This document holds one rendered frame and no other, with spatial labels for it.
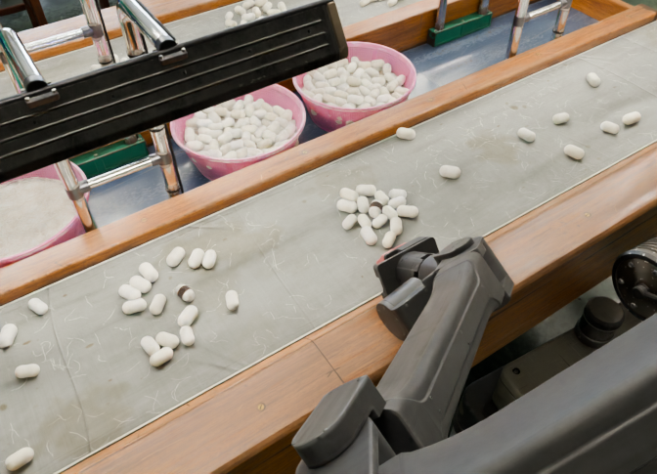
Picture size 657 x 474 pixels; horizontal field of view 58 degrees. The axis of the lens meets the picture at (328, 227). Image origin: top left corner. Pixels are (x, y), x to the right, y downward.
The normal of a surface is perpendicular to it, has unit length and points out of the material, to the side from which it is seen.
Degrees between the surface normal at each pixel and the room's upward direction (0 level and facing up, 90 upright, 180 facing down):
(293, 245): 0
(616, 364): 51
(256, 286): 0
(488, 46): 0
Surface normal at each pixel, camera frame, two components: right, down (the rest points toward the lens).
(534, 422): -0.57, -0.82
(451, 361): 0.73, -0.48
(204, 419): -0.01, -0.69
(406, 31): 0.55, 0.60
